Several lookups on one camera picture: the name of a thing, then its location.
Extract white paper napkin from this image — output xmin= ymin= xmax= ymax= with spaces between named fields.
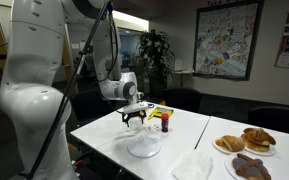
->
xmin=171 ymin=148 xmax=215 ymax=180

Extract clear round glass lid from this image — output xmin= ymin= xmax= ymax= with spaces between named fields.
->
xmin=126 ymin=135 xmax=163 ymax=159

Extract dark brown crossed bread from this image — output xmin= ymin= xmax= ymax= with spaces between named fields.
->
xmin=232 ymin=152 xmax=272 ymax=180

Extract thin black forearm cable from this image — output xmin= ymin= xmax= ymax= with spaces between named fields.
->
xmin=105 ymin=3 xmax=122 ymax=80

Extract yellow green crayon box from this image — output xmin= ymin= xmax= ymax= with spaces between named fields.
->
xmin=147 ymin=105 xmax=175 ymax=121

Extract white pinned paper sheet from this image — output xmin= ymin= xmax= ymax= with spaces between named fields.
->
xmin=275 ymin=52 xmax=289 ymax=69

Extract purple bottle with red cap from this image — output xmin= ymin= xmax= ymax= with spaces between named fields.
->
xmin=160 ymin=112 xmax=171 ymax=133

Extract small white side table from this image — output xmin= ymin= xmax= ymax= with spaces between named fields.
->
xmin=171 ymin=67 xmax=196 ymax=88

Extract bright ceiling light strip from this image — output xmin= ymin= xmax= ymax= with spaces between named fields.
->
xmin=112 ymin=9 xmax=150 ymax=33

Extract stacked brown bread buns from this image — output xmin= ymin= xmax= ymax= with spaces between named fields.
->
xmin=240 ymin=127 xmax=277 ymax=153

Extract long thick black cable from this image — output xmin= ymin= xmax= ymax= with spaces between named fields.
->
xmin=25 ymin=0 xmax=114 ymax=180

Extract white round plate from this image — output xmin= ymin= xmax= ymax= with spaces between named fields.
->
xmin=211 ymin=135 xmax=247 ymax=155
xmin=242 ymin=141 xmax=278 ymax=157
xmin=223 ymin=153 xmax=274 ymax=180

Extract green potted plant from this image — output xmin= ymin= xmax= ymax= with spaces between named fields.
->
xmin=136 ymin=28 xmax=177 ymax=98

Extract framed colourful drawing poster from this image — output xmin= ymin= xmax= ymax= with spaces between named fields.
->
xmin=192 ymin=0 xmax=266 ymax=82

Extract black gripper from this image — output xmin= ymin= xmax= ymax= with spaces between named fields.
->
xmin=121 ymin=109 xmax=149 ymax=128

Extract cut crystal glass jar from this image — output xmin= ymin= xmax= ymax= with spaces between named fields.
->
xmin=127 ymin=114 xmax=147 ymax=134

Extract black office chair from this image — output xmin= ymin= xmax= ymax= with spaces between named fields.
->
xmin=69 ymin=88 xmax=125 ymax=125
xmin=163 ymin=86 xmax=204 ymax=114
xmin=247 ymin=105 xmax=289 ymax=138

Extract white standing paper sign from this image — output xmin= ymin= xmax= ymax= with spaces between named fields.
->
xmin=174 ymin=58 xmax=184 ymax=72

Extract golden croissant bread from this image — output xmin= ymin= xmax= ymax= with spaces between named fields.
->
xmin=215 ymin=134 xmax=246 ymax=153

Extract wooden door frame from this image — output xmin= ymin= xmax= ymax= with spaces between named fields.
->
xmin=61 ymin=22 xmax=80 ymax=100

